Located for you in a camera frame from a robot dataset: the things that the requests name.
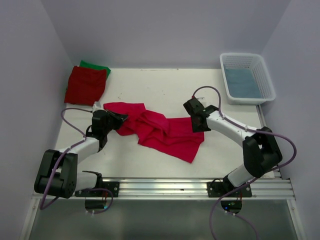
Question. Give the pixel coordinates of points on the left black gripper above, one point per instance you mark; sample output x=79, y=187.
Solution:
x=119, y=116

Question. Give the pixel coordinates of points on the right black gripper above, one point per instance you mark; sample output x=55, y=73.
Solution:
x=197, y=129

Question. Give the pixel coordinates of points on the crimson pink t shirt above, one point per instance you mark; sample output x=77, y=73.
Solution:
x=171, y=136

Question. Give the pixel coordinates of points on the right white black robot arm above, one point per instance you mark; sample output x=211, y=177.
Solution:
x=259, y=147

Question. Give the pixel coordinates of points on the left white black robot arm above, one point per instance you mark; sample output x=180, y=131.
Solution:
x=58, y=173

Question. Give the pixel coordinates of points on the folded dark red t shirt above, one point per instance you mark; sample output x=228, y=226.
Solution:
x=85, y=86

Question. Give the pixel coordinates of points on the blue t shirt in basket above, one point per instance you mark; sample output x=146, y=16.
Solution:
x=241, y=83

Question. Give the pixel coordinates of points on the white plastic mesh basket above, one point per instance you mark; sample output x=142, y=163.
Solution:
x=256, y=64

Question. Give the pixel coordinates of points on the folded green t shirt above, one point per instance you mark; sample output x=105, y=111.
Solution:
x=89, y=65

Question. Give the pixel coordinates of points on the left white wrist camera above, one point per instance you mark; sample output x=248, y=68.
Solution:
x=96, y=106

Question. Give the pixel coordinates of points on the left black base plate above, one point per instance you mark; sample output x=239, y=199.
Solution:
x=112, y=186

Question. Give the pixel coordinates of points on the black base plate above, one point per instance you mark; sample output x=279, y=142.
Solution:
x=112, y=186
x=216, y=190

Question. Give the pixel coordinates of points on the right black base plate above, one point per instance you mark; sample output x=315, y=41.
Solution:
x=216, y=190

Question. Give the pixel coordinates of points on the aluminium mounting rail frame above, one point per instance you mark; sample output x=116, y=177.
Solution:
x=163, y=198

